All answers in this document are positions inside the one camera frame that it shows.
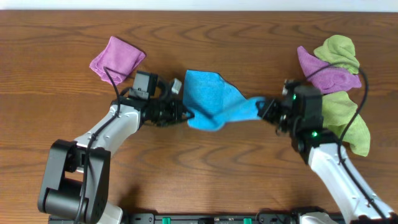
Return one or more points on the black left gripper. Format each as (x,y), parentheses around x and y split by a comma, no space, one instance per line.
(176,112)

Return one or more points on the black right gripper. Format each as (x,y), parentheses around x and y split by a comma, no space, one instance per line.
(265,112)

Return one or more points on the blue cloth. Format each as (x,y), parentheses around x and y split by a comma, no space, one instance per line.
(215,102)

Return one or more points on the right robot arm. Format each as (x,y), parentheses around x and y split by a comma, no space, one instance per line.
(299,113)

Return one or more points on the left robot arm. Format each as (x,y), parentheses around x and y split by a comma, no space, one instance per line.
(76,179)

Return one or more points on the lower green cloth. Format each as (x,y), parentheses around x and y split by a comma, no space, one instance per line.
(337,110)

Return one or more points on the green cloth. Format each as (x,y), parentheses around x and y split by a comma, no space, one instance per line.
(340,51)
(337,110)

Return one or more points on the crumpled purple cloth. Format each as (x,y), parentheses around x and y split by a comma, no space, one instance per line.
(328,80)

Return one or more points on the folded purple cloth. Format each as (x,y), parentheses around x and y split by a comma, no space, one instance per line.
(117,61)

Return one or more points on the upper green cloth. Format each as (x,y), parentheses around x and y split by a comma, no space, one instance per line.
(340,51)

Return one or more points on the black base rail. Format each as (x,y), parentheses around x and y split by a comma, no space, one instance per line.
(262,218)

